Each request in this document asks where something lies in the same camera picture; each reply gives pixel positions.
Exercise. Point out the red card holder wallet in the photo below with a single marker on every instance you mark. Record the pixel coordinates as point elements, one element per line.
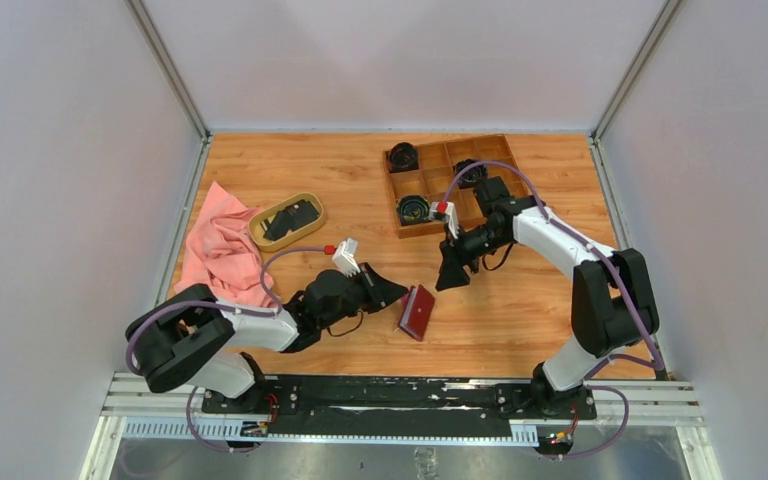
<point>417,306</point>

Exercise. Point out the black gold rolled item front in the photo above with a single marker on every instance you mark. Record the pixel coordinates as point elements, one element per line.
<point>413,210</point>

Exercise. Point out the black rolled item middle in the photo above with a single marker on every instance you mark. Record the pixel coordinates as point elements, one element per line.
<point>469,172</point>

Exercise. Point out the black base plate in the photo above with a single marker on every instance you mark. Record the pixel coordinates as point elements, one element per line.
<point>402,406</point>

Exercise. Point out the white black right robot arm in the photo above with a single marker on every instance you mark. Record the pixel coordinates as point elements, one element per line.
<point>613,304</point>

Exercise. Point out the wooden compartment tray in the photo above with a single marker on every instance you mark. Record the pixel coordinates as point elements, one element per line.
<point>435,173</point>

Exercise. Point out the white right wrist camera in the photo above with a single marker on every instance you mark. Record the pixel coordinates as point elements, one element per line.
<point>445,212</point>

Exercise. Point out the pink cloth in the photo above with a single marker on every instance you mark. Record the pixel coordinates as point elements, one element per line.
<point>220,252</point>

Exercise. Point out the black rolled item back left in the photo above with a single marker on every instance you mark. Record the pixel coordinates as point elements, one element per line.
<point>402,157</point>

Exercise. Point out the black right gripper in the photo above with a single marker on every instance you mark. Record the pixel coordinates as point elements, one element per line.
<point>452,273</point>

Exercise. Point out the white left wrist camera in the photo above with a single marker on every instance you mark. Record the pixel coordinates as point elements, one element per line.
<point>343,257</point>

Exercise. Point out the black cards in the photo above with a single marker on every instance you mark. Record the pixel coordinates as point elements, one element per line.
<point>290,219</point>

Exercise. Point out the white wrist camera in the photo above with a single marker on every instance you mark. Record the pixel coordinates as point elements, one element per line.
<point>343,257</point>
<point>445,212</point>

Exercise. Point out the yellow oval tray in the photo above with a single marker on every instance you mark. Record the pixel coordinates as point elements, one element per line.
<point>257,232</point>

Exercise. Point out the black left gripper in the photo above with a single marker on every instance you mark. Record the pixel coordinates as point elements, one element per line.
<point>379,290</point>

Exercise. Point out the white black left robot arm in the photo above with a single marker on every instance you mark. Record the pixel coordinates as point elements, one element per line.
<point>197,339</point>

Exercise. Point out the aluminium front rail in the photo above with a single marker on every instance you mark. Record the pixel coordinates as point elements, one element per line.
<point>177,414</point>

